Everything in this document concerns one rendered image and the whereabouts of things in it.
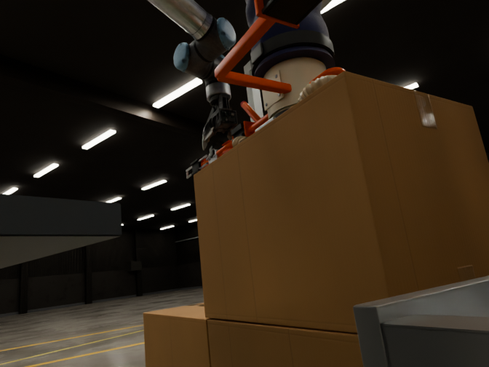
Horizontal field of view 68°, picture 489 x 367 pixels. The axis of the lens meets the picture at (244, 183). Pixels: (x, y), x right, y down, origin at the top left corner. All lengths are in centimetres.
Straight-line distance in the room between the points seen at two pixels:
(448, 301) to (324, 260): 23
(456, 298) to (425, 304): 6
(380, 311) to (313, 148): 35
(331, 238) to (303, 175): 12
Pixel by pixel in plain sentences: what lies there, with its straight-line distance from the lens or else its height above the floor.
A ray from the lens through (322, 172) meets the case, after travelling 62.
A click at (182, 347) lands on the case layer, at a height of 45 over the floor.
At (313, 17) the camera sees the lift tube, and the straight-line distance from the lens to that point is 102.
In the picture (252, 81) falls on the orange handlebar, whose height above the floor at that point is 107.
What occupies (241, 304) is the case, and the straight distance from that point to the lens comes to 86.
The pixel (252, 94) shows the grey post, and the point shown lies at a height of 277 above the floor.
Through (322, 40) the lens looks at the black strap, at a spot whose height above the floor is 118.
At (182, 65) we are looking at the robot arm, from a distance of 129.
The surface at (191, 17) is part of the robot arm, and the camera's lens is 118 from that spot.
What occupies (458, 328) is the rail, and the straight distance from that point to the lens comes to 32.
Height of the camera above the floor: 65
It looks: 14 degrees up
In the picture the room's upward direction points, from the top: 7 degrees counter-clockwise
